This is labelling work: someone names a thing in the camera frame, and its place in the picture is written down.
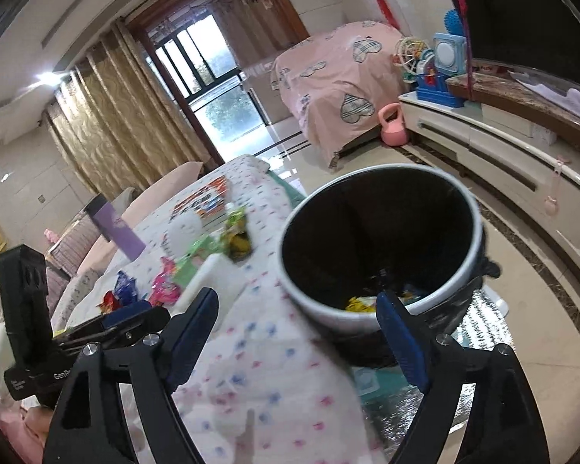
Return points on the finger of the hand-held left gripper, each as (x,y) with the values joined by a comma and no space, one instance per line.
(125,312)
(145,321)

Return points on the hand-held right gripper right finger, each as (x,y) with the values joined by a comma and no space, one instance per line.
(401,336)

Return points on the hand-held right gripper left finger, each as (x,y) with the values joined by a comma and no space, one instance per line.
(193,331)

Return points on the red wrapper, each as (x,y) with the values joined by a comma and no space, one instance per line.
(109,301)

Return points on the blue wrapper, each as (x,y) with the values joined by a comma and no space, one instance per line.
(125,287)

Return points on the pink wrapper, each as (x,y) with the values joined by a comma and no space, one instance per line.
(164,287)

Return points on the green wrapper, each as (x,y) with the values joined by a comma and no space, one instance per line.
(198,251)

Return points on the white bin with black bag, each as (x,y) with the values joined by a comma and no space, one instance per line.
(309,305)

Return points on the white tissue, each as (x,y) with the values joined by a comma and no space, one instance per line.
(183,232)

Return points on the yellow wrapper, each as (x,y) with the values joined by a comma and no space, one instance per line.
(360,305)

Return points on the teal box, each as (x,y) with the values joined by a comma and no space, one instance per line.
(367,382)

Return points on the small pink toy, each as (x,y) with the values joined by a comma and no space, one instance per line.
(51,236)

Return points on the striped pillow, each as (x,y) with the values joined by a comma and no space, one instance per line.
(77,241)

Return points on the white dotted tablecloth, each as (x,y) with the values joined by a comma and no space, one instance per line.
(270,338)

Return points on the purple bottle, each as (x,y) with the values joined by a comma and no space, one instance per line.
(123,232)

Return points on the silver foil mat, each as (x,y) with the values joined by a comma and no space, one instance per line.
(483,314)

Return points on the yellow green snack packet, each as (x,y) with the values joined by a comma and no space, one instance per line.
(237,232)

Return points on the pink sofa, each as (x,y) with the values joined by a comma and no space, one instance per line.
(159,188)

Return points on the orange cover book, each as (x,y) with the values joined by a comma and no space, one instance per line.
(203,200)

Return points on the gold patterned curtain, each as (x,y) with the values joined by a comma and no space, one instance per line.
(106,121)

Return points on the pink hanging charm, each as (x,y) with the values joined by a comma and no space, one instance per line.
(551,203)

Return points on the pink kettlebell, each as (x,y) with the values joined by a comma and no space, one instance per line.
(392,130)

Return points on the white television cabinet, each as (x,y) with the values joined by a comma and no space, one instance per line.
(502,154)

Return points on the glass balcony door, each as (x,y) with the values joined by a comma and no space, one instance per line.
(232,111)

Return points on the blue red toy playset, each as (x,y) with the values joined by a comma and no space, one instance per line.
(435,92)

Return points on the brown marble shelf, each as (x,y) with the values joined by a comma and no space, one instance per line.
(512,92)

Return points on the pink heart print cover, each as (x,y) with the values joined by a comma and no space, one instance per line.
(328,72)

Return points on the toy ferris wheel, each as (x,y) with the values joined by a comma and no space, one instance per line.
(413,55)

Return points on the light blue toy washing machine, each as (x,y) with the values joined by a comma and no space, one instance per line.
(449,53)

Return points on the white lace cloth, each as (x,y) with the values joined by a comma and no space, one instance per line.
(575,101)

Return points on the brown sheer curtain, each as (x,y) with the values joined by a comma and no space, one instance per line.
(241,29)

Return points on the blue spiky ball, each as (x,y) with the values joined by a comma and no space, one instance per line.
(453,22)

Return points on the black television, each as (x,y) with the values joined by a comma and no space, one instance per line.
(527,19)

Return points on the wooden door frame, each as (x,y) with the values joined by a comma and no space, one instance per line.
(290,7)

